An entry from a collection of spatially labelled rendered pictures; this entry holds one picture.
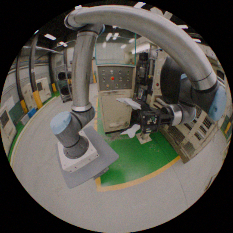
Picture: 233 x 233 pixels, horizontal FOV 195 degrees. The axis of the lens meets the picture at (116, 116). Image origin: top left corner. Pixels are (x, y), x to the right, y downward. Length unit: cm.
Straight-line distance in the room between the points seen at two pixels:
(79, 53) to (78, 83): 15
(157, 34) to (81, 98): 42
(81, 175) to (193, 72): 71
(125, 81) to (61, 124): 95
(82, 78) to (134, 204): 142
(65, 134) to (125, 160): 101
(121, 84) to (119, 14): 95
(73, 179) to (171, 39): 76
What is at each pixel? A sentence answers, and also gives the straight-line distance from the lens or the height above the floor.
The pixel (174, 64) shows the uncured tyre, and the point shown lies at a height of 128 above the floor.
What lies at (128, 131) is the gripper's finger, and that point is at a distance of 29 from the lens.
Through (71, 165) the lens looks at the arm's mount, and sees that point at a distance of 54.
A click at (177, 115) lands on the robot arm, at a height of 104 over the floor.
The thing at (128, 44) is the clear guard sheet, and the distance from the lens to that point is 114.
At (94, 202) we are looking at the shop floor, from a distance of 124.
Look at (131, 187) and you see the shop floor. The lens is 117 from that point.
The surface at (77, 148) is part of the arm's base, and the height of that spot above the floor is 76.
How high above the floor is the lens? 115
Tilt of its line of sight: 36 degrees down
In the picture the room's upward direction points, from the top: straight up
